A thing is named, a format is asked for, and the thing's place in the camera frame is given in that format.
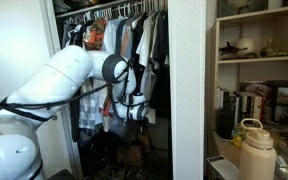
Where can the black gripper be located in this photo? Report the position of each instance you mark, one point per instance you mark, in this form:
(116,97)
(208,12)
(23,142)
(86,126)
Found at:
(143,126)

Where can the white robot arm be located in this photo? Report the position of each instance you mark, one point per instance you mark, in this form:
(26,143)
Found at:
(60,76)

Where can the red striped garment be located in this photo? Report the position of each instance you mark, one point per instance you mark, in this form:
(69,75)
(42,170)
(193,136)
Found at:
(106,103)

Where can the white long garment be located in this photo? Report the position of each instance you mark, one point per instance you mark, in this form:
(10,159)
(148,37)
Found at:
(148,81)

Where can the black bag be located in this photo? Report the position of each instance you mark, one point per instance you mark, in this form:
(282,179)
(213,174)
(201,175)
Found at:
(100,146)

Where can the grey white plaid shirt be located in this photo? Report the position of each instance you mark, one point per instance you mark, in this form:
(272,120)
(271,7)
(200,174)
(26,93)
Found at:
(87,110)

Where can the black hanging garment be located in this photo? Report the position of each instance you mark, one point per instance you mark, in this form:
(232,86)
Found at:
(74,113)

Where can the dark grey shirt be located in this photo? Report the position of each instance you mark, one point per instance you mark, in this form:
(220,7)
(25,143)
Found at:
(162,50)

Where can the black cylinder speaker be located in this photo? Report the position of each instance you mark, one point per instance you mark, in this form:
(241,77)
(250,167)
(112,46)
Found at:
(224,124)

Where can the white short shirt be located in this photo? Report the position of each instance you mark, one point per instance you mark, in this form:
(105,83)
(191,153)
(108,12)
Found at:
(147,40)

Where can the black spine book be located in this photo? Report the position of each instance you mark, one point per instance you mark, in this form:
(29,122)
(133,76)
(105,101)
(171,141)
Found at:
(226,100)

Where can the white cardboard box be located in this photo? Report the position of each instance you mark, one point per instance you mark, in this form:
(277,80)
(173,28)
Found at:
(221,168)

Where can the silver door knob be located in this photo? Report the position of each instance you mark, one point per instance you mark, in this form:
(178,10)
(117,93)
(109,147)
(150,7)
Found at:
(54,117)

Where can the light blue shirt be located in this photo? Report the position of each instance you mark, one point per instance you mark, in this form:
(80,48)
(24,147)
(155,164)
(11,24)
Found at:
(110,36)

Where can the yellow green object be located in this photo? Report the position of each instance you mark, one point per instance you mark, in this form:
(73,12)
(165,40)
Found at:
(239,140)

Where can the orange floral shirt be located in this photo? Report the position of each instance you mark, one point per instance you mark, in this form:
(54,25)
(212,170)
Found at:
(95,33)

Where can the white spine book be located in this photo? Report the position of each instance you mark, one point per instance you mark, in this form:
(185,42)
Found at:
(257,108)

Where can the dark shark figurine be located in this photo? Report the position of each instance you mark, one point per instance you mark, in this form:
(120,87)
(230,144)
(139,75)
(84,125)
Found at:
(230,50)

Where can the beige water bottle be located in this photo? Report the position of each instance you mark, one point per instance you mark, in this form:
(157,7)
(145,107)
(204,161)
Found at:
(257,156)

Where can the metal closet rod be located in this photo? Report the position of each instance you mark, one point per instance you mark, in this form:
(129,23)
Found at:
(117,9)

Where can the white closet shelf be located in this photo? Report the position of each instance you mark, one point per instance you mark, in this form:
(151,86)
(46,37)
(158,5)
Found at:
(94,7)

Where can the white egg ornament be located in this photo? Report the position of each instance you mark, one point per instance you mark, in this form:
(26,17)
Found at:
(245,46)

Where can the light wooden bookshelf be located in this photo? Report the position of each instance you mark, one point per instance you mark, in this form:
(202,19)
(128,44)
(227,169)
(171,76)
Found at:
(260,60)

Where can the small brown vase ornament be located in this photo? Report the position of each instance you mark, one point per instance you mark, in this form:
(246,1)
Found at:
(268,50)

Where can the white closet door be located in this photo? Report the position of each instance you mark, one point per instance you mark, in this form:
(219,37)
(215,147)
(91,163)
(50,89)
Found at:
(10,50)

